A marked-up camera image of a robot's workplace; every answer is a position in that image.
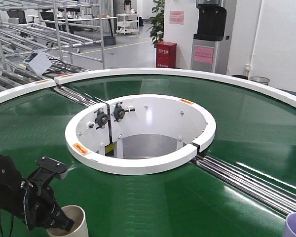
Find beige plastic cup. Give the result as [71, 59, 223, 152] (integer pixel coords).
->
[46, 205, 89, 237]

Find metal roller rack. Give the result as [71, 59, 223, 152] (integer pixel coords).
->
[0, 0, 105, 92]

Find green potted plant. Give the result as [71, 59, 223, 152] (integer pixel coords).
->
[148, 0, 165, 47]

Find steel conveyor rollers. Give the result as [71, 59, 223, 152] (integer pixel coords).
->
[191, 155, 296, 215]

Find white outer conveyor rim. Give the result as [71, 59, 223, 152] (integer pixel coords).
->
[0, 68, 296, 108]

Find black bearing mount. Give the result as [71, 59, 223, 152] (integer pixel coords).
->
[95, 108, 108, 128]
[113, 102, 126, 122]

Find green circular conveyor belt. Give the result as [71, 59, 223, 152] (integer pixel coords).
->
[0, 75, 296, 237]

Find white inner conveyor ring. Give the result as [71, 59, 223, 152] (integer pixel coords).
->
[65, 94, 217, 176]

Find pink wall notice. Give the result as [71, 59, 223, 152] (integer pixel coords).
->
[169, 10, 185, 25]

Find red fire extinguisher cabinet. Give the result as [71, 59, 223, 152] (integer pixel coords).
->
[155, 41, 177, 68]

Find white utility cart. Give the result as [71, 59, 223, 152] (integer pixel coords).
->
[116, 13, 139, 35]

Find water dispenser machine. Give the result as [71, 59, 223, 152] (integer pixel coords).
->
[191, 0, 227, 72]

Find white control box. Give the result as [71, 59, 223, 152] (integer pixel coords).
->
[23, 50, 52, 75]

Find purple plastic cup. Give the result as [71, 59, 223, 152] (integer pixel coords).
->
[282, 212, 296, 237]

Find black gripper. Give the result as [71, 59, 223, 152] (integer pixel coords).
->
[0, 155, 74, 232]

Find black bearing mount right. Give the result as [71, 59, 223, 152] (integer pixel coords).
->
[113, 102, 126, 122]

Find black bearing mount left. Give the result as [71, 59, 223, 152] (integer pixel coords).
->
[95, 108, 108, 128]

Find wire mesh waste basket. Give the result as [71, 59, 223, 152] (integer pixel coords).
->
[250, 76, 270, 85]

